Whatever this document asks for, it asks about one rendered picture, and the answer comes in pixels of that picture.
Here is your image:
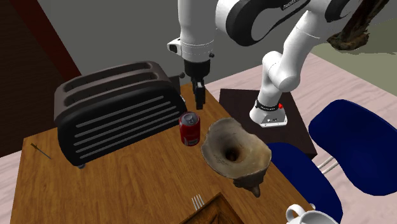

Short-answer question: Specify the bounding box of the beige conch shell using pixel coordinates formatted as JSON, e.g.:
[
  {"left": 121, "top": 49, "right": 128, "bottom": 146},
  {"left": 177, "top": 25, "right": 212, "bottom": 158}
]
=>
[{"left": 200, "top": 117, "right": 273, "bottom": 199}]

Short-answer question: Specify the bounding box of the black two-slot toaster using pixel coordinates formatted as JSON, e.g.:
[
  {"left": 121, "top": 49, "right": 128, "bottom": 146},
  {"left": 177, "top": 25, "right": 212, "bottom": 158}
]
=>
[{"left": 53, "top": 60, "right": 188, "bottom": 169}]

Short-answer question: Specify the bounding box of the small thin dagger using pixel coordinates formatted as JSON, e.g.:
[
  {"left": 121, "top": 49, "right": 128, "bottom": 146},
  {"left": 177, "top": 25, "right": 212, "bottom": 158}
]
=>
[{"left": 30, "top": 143, "right": 53, "bottom": 160}]

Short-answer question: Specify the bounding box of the silver fork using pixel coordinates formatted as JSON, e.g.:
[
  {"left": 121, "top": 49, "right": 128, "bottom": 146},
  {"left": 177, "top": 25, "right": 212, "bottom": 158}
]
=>
[{"left": 191, "top": 194, "right": 205, "bottom": 211}]

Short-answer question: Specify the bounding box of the dark robot stand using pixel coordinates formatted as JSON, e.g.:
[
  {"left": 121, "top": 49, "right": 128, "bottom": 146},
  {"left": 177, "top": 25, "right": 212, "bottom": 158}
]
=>
[{"left": 218, "top": 88, "right": 318, "bottom": 160}]

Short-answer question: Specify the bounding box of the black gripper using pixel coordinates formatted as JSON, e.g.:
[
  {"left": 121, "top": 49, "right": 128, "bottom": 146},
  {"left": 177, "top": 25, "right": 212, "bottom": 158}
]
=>
[{"left": 183, "top": 59, "right": 212, "bottom": 111}]

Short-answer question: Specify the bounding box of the brown gnarled wood piece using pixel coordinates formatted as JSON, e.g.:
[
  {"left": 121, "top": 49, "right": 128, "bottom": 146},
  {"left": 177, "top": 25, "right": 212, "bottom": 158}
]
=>
[{"left": 326, "top": 0, "right": 391, "bottom": 52}]

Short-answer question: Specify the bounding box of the wooden table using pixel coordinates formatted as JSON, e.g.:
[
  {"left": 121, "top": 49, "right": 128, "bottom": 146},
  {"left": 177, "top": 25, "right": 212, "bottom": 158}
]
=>
[{"left": 9, "top": 82, "right": 315, "bottom": 224}]

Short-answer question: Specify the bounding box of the white teapot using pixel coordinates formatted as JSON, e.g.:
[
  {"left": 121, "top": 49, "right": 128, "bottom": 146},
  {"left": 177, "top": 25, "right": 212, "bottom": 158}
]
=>
[{"left": 284, "top": 203, "right": 340, "bottom": 224}]

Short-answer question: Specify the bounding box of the red drink can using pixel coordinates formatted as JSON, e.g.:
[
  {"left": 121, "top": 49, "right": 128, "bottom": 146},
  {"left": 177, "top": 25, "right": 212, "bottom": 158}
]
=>
[{"left": 178, "top": 111, "right": 202, "bottom": 147}]

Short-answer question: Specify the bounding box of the blue chair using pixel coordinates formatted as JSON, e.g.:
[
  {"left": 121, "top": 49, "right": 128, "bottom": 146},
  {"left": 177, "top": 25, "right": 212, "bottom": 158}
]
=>
[{"left": 267, "top": 99, "right": 397, "bottom": 224}]

